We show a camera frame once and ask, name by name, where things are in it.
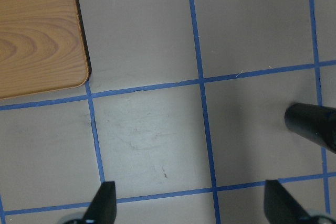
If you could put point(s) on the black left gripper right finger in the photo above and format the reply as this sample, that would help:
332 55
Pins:
281 207

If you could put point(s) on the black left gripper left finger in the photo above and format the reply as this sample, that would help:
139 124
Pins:
102 209

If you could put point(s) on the dark wine bottle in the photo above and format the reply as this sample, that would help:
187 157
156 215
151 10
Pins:
313 122

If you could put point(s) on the wooden tray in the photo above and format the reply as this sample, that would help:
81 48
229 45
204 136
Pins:
42 47

